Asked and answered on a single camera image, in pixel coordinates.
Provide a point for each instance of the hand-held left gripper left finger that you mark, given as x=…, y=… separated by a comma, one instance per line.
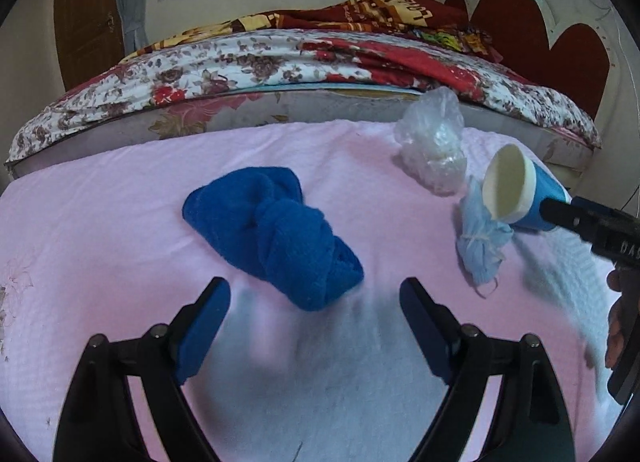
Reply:
x=202, y=327

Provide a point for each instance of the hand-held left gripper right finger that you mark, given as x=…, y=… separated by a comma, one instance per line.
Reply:
x=425, y=327

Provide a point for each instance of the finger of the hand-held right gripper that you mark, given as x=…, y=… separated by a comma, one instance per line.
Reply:
x=600, y=206
x=565, y=214

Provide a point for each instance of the blue paper cup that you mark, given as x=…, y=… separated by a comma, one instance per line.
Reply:
x=515, y=187

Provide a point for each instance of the blue knotted towel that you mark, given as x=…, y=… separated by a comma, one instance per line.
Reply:
x=280, y=237

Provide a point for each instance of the person's right hand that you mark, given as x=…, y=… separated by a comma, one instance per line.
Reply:
x=614, y=327

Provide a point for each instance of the crumpled blue face mask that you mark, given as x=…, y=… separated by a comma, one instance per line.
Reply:
x=482, y=242

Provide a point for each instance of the pink floral cloth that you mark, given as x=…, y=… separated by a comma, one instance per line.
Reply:
x=125, y=242

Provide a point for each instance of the clear plastic bag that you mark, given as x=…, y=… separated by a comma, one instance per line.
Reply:
x=435, y=147

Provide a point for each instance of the red heart-shaped headboard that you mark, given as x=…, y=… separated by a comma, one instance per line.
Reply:
x=575, y=52

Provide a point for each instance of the bed mattress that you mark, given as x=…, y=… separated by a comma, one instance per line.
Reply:
x=320, y=105

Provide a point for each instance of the floral quilt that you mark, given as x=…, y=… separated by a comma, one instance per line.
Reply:
x=225, y=67

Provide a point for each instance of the red printed blanket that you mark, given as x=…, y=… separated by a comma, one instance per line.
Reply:
x=380, y=12

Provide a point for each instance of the wooden door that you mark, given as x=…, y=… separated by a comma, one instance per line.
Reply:
x=85, y=17

